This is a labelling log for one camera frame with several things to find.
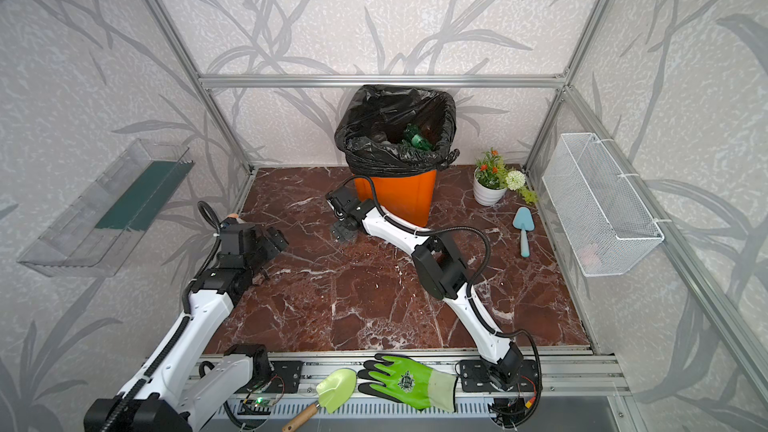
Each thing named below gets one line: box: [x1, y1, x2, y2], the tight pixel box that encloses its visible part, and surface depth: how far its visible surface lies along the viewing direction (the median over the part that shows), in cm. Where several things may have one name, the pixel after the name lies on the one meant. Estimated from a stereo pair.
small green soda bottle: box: [404, 123, 433, 152], surface depth 96 cm
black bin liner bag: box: [334, 84, 460, 177], surface depth 89 cm
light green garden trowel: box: [282, 368, 357, 432], surface depth 74 cm
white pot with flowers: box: [473, 147, 538, 206], surface depth 101 cm
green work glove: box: [357, 353, 458, 413], surface depth 74 cm
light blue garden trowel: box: [512, 206, 535, 258], surface depth 107 cm
